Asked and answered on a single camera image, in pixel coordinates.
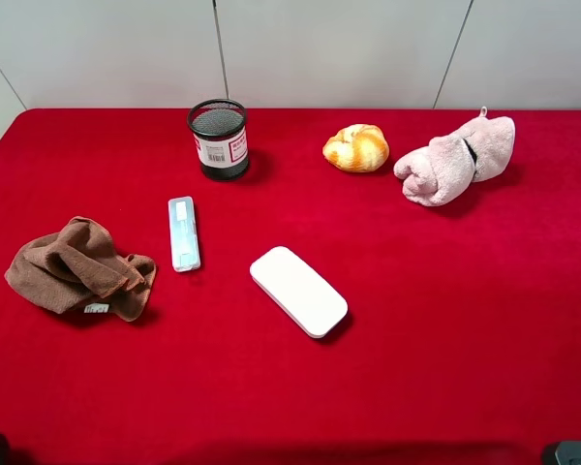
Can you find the white flat plastic case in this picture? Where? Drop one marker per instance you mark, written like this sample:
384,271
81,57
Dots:
307,298

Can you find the clear toothbrush travel case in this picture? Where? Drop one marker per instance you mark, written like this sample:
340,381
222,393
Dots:
184,243

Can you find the orange white plush bread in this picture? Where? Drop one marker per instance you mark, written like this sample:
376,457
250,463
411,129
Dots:
357,148

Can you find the black mesh pen cup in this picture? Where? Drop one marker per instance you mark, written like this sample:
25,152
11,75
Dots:
219,130

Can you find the dark base corner right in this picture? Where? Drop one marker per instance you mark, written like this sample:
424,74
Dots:
562,453

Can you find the pink rolled towel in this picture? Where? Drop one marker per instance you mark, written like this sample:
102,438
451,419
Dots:
441,171

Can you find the brown crumpled cloth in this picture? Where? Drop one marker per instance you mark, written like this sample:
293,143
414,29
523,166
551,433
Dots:
78,269

